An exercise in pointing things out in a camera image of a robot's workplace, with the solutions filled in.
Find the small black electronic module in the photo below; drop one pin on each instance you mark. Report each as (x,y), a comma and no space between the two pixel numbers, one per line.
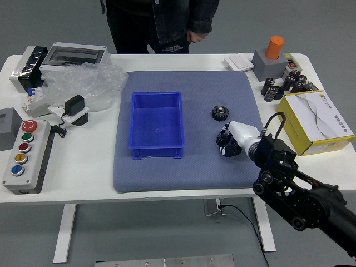
(310,86)

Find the white wall switch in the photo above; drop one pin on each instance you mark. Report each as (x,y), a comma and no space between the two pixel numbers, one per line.
(238,62)

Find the grey distribution box clear lid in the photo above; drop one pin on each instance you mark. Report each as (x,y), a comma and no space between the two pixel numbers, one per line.
(75,54)

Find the plain grey box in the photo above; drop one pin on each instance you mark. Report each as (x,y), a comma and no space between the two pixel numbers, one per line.
(8,130)

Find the grey block with hole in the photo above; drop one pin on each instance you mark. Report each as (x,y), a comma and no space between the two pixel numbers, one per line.
(268,68)

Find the white circuit breaker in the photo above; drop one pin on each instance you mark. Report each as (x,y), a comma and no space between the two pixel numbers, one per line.
(34,101)

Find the black and white enclosure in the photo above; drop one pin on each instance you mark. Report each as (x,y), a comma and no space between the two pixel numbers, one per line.
(25,69)

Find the blue-grey padded mat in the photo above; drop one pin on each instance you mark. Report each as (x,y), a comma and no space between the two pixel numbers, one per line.
(194,172)

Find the white switch box red button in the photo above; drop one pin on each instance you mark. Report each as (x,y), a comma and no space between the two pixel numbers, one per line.
(290,62)

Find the grey five-button control box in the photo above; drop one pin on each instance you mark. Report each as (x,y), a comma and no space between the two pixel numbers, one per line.
(27,158)

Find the person's hand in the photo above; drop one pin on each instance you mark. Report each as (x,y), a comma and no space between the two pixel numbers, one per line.
(198,36)

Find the white socket plate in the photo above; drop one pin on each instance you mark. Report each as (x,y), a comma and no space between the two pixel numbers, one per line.
(57,109)

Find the clear plastic bag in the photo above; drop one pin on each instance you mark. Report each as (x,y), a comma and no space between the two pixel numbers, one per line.
(89,80)

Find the grey under-table power unit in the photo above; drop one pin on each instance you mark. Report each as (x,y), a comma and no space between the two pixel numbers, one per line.
(212,207)

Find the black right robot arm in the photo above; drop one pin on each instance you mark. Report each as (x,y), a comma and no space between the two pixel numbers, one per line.
(292,180)

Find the orange cylinder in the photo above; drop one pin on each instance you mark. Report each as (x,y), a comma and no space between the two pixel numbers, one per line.
(274,47)

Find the small black gear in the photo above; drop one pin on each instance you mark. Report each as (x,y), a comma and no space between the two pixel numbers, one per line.
(218,138)

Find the blue plastic box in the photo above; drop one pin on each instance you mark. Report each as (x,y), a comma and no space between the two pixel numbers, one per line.
(157,122)

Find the yellow white cardboard box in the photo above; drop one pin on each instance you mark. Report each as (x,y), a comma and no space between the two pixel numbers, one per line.
(311,119)

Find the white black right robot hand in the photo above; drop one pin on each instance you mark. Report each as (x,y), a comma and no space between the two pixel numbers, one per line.
(244,133)

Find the black cylindrical capacitor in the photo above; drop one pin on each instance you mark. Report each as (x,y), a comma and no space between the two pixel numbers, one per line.
(267,84)
(296,87)
(287,82)
(294,74)
(302,80)
(270,94)

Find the black power adapter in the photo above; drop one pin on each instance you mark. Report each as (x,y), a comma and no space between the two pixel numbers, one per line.
(74,105)

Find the grey metal base plate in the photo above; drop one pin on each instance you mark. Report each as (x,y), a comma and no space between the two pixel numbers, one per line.
(167,261)

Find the big black gear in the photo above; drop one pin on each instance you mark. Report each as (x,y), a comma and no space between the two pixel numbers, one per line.
(219,112)

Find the small black block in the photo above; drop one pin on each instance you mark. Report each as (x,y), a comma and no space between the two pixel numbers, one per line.
(82,121)

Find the white table leg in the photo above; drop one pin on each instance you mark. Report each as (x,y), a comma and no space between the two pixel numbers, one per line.
(265,231)
(65,233)

